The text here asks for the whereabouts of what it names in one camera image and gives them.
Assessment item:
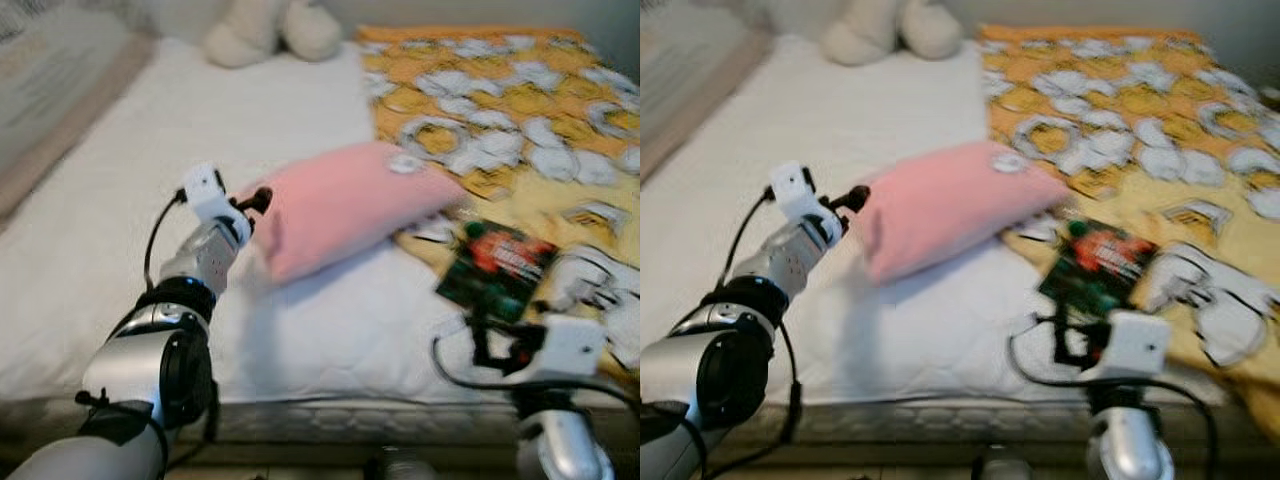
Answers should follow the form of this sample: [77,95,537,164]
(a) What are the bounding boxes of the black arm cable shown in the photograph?
[143,190,189,293]
[432,335,641,411]
[733,190,776,291]
[1008,335,1221,480]

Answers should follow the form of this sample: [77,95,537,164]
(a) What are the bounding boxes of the grey bed base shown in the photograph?
[170,442,641,469]
[700,442,1280,471]

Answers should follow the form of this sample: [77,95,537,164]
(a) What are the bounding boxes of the beige plush toy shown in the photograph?
[205,0,343,69]
[822,0,964,66]

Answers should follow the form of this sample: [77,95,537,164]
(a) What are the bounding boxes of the yellow cartoon print blanket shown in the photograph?
[978,22,1280,446]
[358,25,641,381]

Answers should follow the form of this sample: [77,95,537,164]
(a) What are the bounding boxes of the white quilted mattress pad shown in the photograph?
[640,35,1236,406]
[0,38,641,406]

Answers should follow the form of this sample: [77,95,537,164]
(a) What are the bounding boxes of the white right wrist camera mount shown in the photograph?
[535,315,608,386]
[1100,310,1171,381]

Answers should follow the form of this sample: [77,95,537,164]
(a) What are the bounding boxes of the dark red-green paperback book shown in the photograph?
[437,222,559,323]
[1038,218,1161,321]

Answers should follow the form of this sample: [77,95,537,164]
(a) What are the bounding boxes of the grey robot right foot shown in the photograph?
[372,448,431,480]
[975,445,1031,480]

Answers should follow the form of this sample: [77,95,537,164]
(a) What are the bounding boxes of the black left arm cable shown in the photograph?
[143,190,189,293]
[733,190,776,291]

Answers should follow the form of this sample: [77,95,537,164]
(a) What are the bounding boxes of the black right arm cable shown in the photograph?
[1008,335,1221,480]
[432,335,641,411]

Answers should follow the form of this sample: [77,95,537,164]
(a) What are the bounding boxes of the grey printed headboard cushion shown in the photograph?
[640,0,776,186]
[0,0,156,216]

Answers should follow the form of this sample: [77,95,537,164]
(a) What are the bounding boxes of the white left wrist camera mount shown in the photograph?
[183,163,251,243]
[770,160,846,246]

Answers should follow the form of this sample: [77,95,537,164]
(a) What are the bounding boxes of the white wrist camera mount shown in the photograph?
[1100,310,1171,381]
[535,315,608,386]
[183,163,251,243]
[770,160,846,246]

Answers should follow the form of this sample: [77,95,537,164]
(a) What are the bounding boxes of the pink plush pillow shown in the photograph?
[245,140,466,286]
[860,140,1071,286]

